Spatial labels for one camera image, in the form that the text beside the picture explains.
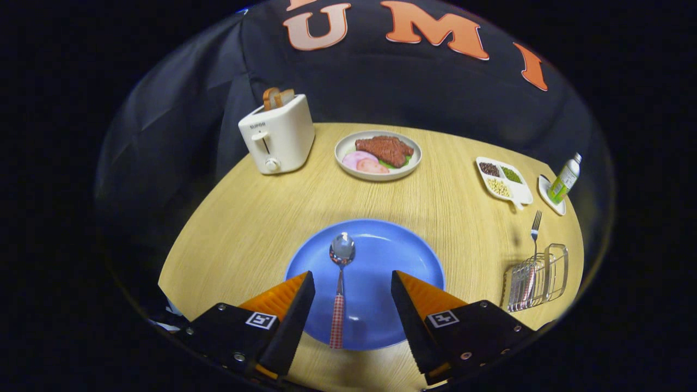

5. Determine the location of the pink ham slice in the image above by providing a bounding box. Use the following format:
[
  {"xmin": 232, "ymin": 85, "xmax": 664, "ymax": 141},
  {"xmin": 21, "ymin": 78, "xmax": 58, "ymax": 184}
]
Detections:
[
  {"xmin": 342, "ymin": 151, "xmax": 379, "ymax": 172},
  {"xmin": 357, "ymin": 158, "xmax": 390, "ymax": 175}
]

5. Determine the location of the white coaster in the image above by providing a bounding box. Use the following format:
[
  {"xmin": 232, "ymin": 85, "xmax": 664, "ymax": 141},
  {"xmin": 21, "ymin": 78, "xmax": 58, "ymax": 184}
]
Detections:
[{"xmin": 538, "ymin": 175, "xmax": 567, "ymax": 217}]

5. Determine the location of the spoon with red checked handle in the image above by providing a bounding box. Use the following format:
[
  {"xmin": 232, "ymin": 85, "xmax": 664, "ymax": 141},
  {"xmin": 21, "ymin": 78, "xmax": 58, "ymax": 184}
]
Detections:
[{"xmin": 329, "ymin": 232, "xmax": 356, "ymax": 350}]

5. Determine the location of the white oval food plate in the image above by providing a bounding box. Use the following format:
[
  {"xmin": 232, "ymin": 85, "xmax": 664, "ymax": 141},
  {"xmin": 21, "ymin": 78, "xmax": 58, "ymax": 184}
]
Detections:
[{"xmin": 334, "ymin": 130, "xmax": 423, "ymax": 182}]

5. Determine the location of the silver bottle green label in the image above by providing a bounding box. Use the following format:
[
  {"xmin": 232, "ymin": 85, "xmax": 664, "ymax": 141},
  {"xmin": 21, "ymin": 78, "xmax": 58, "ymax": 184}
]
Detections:
[{"xmin": 548, "ymin": 153, "xmax": 583, "ymax": 205}]

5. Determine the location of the metal wire cutlery rack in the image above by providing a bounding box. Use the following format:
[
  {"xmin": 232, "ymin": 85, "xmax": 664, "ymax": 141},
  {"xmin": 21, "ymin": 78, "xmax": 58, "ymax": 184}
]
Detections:
[{"xmin": 502, "ymin": 243, "xmax": 569, "ymax": 313}]

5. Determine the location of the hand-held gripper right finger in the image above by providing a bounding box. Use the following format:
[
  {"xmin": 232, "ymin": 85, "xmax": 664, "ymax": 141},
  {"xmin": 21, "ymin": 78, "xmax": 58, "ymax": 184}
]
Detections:
[{"xmin": 390, "ymin": 269, "xmax": 538, "ymax": 386}]

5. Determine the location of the white divided tray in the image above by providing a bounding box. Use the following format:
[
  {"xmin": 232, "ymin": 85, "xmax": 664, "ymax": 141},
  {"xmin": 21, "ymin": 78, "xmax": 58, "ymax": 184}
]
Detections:
[{"xmin": 475, "ymin": 157, "xmax": 534, "ymax": 211}]

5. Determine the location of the fork with red checked handle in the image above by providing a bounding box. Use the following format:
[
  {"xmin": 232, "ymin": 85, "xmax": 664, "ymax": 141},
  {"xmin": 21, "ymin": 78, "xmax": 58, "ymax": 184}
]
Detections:
[{"xmin": 521, "ymin": 211, "xmax": 543, "ymax": 305}]

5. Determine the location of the white toaster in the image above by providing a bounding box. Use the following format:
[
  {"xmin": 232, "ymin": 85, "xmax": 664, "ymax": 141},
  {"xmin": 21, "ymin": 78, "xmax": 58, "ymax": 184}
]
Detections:
[{"xmin": 238, "ymin": 94, "xmax": 316, "ymax": 175}]

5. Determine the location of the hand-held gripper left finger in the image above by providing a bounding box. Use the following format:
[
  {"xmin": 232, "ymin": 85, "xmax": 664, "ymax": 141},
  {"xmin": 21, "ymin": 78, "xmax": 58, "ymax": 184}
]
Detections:
[{"xmin": 184, "ymin": 270, "xmax": 316, "ymax": 380}]

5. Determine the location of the blue plate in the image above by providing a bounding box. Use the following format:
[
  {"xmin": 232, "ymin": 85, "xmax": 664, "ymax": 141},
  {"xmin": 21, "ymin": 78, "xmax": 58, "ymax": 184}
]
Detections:
[{"xmin": 284, "ymin": 219, "xmax": 446, "ymax": 351}]

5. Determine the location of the brown meat piece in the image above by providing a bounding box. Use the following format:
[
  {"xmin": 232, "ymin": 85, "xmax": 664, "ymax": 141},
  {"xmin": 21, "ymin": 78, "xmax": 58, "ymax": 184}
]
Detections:
[{"xmin": 355, "ymin": 136, "xmax": 414, "ymax": 168}]

